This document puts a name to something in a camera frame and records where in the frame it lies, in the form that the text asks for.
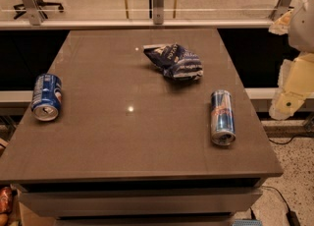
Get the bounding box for left metal railing bracket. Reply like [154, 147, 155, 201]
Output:
[22, 0, 44, 26]

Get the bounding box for grey table drawer unit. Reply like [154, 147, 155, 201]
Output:
[20, 188, 262, 219]

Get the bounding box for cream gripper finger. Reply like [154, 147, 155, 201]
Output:
[269, 52, 314, 120]
[269, 11, 292, 35]

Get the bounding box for red snack bag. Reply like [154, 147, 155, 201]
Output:
[0, 187, 13, 213]

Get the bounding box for red bull can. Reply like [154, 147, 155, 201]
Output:
[211, 89, 236, 146]

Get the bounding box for black floor cable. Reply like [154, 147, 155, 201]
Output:
[261, 133, 314, 226]

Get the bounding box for blue chip bag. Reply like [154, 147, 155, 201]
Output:
[143, 43, 203, 81]

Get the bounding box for blue pepsi can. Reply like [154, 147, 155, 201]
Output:
[30, 74, 62, 122]

